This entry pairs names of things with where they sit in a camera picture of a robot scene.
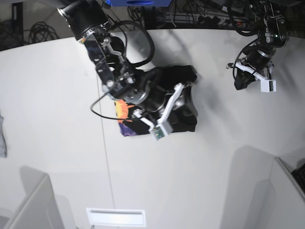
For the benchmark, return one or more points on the white partition panel left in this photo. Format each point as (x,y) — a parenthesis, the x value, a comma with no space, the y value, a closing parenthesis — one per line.
(39,209)

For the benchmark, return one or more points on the grey cloth at left edge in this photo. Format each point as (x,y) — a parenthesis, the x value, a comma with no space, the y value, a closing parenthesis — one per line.
(3,144)

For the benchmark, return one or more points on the black keyboard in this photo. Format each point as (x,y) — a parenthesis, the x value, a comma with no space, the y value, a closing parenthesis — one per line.
(299,176)

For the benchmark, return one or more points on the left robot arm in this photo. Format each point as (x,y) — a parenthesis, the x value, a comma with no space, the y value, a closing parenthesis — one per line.
(269,27)

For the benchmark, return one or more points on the black T-shirt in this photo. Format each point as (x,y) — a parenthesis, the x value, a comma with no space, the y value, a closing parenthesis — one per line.
(127,128)

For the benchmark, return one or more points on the white partition panel right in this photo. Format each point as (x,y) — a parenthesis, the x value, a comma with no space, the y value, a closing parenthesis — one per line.
(277,202)

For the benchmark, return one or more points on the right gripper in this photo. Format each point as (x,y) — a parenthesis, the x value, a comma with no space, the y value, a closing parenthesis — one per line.
(155,87)

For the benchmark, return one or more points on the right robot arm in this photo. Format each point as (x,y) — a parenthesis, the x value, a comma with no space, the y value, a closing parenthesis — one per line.
(91,27)

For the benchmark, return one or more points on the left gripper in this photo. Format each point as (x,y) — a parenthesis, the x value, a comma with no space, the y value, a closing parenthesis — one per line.
(258,58)

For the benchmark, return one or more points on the blue box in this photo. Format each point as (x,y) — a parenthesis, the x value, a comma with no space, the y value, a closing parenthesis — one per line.
(123,3)

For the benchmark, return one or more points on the white partition panel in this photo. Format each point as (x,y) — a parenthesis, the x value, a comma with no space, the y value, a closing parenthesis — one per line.
(277,202)
(39,209)

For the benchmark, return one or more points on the white power strip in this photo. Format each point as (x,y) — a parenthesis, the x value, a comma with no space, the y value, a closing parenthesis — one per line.
(180,19)

